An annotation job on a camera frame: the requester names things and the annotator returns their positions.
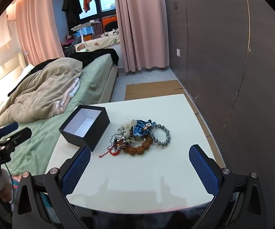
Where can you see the bed with green sheet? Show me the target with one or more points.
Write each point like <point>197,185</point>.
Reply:
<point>92,76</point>

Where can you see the cream printed bedding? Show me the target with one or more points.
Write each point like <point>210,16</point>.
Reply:
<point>101,41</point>

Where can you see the black box with white inside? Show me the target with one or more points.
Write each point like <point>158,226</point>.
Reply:
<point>99,133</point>

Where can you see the black chair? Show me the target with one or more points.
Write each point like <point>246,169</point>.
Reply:
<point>110,26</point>

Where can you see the flat brown cardboard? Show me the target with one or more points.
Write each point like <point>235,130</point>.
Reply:
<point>151,88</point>

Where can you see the blue knitted ornament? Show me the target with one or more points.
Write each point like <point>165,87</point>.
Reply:
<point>139,130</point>

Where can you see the cream headboard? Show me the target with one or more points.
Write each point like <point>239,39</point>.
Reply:
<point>1,76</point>

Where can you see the black blanket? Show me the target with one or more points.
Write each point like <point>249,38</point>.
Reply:
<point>92,53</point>

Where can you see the white wall socket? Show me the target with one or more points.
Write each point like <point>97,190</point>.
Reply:
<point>178,52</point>

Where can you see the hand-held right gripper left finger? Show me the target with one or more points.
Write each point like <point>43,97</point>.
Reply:
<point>76,169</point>

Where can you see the black hanging clothing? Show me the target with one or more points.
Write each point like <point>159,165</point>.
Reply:
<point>70,4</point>

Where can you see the white side table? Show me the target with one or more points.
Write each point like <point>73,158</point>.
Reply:
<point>82,26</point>

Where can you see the beige blanket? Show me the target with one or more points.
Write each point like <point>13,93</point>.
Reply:
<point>39,88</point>

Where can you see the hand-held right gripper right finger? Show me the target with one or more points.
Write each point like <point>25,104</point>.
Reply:
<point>204,169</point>

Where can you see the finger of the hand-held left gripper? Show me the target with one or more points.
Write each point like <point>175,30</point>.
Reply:
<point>10,127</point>
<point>20,134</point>

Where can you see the pink curtain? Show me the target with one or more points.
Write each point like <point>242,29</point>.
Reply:
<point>139,23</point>
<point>39,23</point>

